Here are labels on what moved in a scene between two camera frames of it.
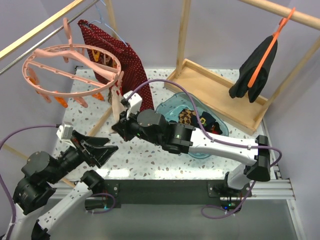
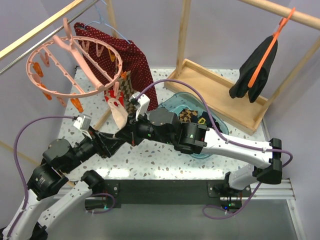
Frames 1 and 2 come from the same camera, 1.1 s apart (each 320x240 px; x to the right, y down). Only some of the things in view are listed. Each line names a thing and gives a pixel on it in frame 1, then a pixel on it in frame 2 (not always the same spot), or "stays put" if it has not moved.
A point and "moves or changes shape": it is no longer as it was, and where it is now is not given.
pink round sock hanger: [61, 71] moves or changes shape
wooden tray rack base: [212, 93] stays put
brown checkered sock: [185, 115] stays put
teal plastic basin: [169, 109] stays put
